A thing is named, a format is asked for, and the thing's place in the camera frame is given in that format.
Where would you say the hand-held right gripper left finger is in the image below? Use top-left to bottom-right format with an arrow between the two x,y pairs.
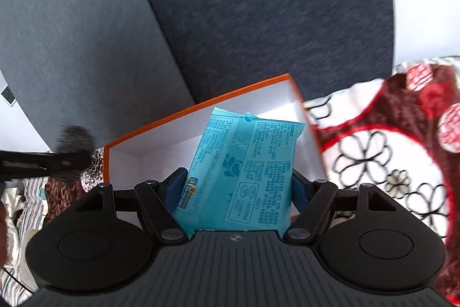
77,168 -> 189,245

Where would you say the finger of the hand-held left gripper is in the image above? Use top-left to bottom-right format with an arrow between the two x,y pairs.
0,126 -> 96,182

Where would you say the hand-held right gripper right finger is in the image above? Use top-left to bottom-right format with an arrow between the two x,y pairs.
287,168 -> 398,245

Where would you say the brown patterned cloth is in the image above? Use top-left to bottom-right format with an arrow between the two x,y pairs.
44,147 -> 106,226

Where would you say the striped bed sheet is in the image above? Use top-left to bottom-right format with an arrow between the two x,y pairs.
0,176 -> 49,307

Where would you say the red white floral blanket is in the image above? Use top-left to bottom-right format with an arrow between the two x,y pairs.
302,56 -> 460,307

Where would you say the grey upholstered headboard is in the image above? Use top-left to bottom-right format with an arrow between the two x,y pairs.
0,0 -> 395,153

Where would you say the thin black cable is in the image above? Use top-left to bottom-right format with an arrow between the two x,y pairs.
1,267 -> 37,295

